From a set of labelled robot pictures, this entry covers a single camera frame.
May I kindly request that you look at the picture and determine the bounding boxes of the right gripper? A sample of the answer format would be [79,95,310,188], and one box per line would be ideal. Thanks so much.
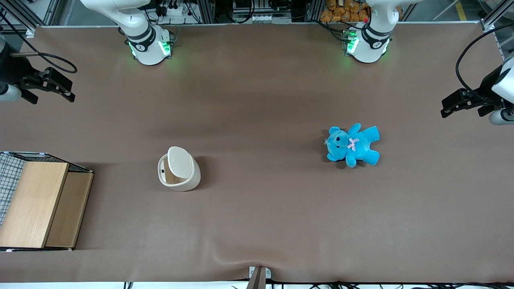
[0,34,76,104]

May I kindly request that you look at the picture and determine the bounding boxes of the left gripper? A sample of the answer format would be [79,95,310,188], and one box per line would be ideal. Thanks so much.
[441,56,514,118]

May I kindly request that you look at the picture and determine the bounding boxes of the white trash can with lid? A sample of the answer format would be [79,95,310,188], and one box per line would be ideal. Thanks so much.
[157,146,201,192]

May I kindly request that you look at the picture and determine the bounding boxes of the wooden two-step shelf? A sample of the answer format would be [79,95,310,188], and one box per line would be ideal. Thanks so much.
[0,161,94,249]

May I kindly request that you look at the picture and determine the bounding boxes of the blue teddy bear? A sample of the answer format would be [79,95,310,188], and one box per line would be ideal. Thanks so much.
[325,123,380,168]

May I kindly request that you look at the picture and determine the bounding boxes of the white power strip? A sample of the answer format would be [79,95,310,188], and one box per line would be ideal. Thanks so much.
[160,3,190,17]

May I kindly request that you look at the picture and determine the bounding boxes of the orange plush items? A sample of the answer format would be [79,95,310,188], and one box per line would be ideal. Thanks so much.
[320,0,371,23]

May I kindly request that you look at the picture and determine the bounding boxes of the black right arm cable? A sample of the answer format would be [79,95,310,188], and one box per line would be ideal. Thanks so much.
[0,10,78,74]

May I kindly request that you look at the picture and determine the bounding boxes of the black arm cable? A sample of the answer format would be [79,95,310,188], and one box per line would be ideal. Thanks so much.
[455,23,514,101]
[0,10,78,74]

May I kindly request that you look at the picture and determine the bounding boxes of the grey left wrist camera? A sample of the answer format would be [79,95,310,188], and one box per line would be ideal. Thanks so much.
[489,108,514,126]

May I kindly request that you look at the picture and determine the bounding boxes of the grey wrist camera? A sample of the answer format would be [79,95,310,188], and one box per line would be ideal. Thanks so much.
[489,108,514,126]
[0,83,22,102]

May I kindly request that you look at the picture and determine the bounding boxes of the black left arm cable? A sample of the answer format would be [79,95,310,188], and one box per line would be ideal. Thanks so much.
[455,23,514,101]

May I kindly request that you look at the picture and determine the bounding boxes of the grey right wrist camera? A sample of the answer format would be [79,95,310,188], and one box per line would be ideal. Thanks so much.
[0,83,22,102]

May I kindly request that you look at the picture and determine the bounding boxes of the aluminium frame post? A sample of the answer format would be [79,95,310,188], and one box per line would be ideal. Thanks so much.
[0,0,61,37]
[480,0,514,32]

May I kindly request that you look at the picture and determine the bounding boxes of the wooden shelf with wire basket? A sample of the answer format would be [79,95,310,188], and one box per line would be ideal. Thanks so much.
[0,151,94,252]

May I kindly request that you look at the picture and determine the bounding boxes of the metal table edge bracket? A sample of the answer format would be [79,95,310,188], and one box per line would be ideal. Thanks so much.
[246,266,272,289]

